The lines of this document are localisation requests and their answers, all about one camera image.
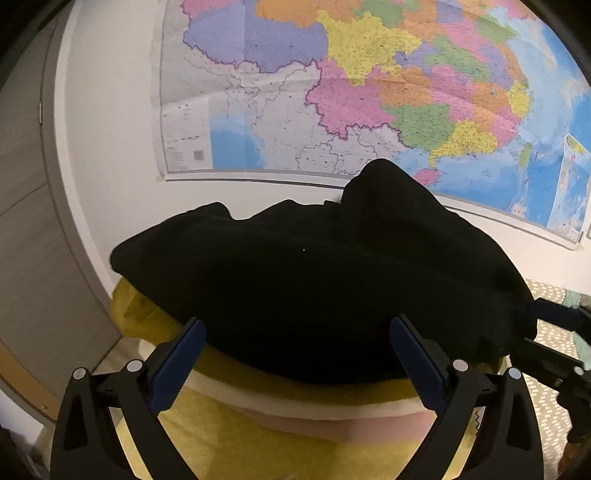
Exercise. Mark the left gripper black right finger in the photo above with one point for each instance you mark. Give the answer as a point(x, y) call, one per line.
point(475, 415)

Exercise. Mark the black coat with gold buttons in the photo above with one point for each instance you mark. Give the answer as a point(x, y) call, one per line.
point(308, 293)

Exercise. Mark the folded yellow white pink clothes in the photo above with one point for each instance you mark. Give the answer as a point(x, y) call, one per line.
point(233, 422)

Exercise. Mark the patterned beige teal bedsheet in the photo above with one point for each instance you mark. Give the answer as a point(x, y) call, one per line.
point(502, 324)

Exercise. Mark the grey wardrobe door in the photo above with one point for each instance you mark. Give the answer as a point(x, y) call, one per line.
point(51, 320)

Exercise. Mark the colourful wall map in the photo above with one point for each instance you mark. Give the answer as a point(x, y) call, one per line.
point(485, 103)

